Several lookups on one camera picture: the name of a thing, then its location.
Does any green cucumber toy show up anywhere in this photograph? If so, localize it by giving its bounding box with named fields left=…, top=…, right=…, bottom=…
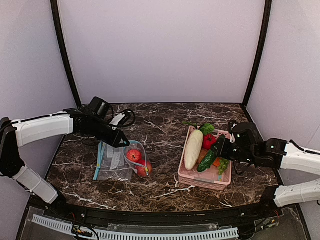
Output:
left=197, top=150, right=217, bottom=173

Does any clear zip bag blue zipper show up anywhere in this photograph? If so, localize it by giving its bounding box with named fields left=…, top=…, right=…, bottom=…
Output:
left=122, top=140, right=153, bottom=178

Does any red apple toy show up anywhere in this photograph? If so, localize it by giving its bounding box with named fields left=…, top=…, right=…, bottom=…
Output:
left=126, top=149, right=142, bottom=163

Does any pink red fruit toy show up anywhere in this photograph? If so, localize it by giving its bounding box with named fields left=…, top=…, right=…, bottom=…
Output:
left=135, top=159, right=153, bottom=177

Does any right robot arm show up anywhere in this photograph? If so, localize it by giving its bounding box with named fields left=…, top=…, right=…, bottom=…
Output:
left=210, top=121, right=320, bottom=208

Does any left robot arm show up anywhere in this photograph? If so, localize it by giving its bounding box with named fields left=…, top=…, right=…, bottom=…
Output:
left=0, top=97, right=136, bottom=205

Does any red tomato toy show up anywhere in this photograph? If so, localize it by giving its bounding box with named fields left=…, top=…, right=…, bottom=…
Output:
left=202, top=134, right=217, bottom=150

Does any brown potato toy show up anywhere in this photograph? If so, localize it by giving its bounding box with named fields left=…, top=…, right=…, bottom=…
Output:
left=197, top=148, right=208, bottom=164

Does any green grapes toy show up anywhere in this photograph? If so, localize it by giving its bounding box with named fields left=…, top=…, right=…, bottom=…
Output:
left=218, top=158, right=230, bottom=176

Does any orange carrot toy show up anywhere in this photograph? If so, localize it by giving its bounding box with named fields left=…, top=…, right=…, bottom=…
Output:
left=213, top=157, right=221, bottom=168

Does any green leaf sprig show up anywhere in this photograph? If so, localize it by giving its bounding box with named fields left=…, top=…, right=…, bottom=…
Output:
left=182, top=121, right=215, bottom=136

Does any white radish toy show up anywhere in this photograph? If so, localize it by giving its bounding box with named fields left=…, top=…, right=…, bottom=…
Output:
left=184, top=130, right=204, bottom=171

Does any pink plastic basket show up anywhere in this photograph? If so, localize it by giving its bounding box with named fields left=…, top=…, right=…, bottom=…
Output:
left=178, top=126, right=233, bottom=191

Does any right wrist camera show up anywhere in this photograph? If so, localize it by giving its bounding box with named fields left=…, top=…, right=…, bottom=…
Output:
left=228, top=120, right=238, bottom=144

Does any black front rail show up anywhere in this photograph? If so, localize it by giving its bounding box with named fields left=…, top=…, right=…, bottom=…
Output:
left=58, top=204, right=262, bottom=227

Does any white slotted cable duct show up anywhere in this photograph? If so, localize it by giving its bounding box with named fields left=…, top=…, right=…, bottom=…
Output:
left=31, top=214, right=239, bottom=240

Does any black frame post left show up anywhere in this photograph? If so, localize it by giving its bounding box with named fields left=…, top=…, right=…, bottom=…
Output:
left=50, top=0, right=82, bottom=108

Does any black frame post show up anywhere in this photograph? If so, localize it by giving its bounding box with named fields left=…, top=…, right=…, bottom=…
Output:
left=242, top=0, right=273, bottom=109
left=50, top=0, right=82, bottom=108

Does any black frame post right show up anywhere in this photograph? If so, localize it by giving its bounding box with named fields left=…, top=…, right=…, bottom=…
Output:
left=242, top=0, right=273, bottom=109

